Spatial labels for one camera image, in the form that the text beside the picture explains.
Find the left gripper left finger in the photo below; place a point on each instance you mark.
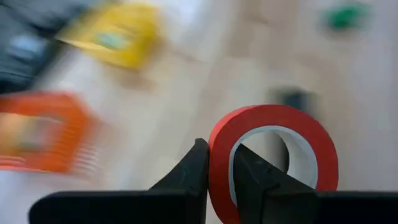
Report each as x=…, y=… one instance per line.
x=180, y=205

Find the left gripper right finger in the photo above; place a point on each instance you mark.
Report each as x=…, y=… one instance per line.
x=273, y=202

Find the red tape roll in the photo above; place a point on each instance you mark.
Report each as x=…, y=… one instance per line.
x=267, y=115

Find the black stapler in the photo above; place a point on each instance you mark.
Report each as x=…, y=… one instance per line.
x=293, y=98

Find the green tape roll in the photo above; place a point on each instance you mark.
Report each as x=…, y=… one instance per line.
x=345, y=17

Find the red plastic basket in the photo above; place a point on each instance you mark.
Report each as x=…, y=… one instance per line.
x=71, y=124

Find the yellow plastic basket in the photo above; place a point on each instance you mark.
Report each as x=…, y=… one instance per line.
x=133, y=46

